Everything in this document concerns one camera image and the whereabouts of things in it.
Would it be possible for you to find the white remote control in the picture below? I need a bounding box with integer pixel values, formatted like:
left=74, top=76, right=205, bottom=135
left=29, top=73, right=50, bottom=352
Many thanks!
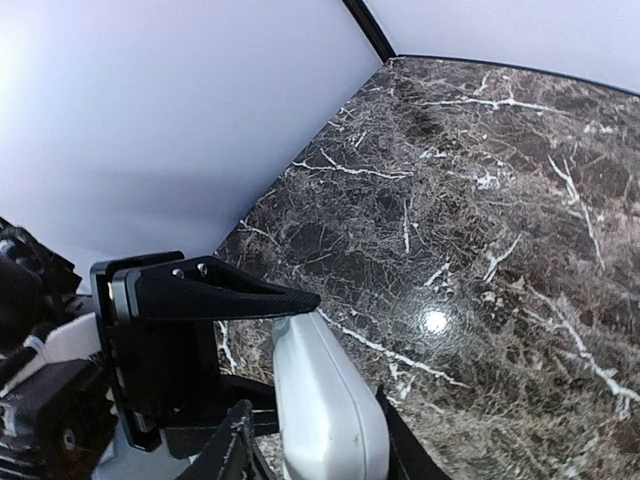
left=272, top=311, right=390, bottom=479

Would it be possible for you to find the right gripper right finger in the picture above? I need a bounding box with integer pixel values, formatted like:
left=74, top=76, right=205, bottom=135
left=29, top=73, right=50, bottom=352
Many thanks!
left=375, top=384, right=451, bottom=480

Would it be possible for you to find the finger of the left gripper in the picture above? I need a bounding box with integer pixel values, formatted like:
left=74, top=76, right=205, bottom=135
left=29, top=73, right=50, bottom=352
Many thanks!
left=125, top=257, right=321, bottom=321

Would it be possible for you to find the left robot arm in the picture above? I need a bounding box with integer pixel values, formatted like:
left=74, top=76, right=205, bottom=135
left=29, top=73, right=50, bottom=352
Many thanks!
left=1, top=222, right=320, bottom=479

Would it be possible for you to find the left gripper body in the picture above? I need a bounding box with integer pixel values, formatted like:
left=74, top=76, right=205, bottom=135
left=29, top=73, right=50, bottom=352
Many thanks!
left=90, top=251, right=220, bottom=453

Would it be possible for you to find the left black frame post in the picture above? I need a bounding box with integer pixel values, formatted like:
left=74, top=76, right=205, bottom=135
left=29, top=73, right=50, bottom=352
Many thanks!
left=342, top=0, right=397, bottom=63

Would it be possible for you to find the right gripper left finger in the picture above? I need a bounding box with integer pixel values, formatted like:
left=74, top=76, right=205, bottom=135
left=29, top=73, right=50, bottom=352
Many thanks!
left=187, top=400, right=275, bottom=480

